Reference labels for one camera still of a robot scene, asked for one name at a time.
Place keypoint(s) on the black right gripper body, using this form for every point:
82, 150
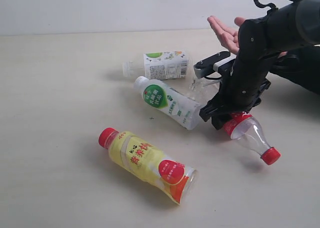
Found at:
240, 87

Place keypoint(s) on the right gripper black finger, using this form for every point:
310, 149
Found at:
220, 120

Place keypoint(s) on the clear cola bottle red cap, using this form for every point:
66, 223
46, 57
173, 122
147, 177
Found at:
247, 132

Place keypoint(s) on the white bottle green round label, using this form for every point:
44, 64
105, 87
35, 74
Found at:
164, 98

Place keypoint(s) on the yellow label bottle red cap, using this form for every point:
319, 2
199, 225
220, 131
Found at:
148, 163

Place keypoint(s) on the clear bottle white square label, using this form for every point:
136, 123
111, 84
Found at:
159, 65

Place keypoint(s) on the person's open bare hand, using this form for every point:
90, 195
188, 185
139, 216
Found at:
227, 36

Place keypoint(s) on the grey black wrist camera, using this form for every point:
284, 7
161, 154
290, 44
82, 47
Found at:
208, 66

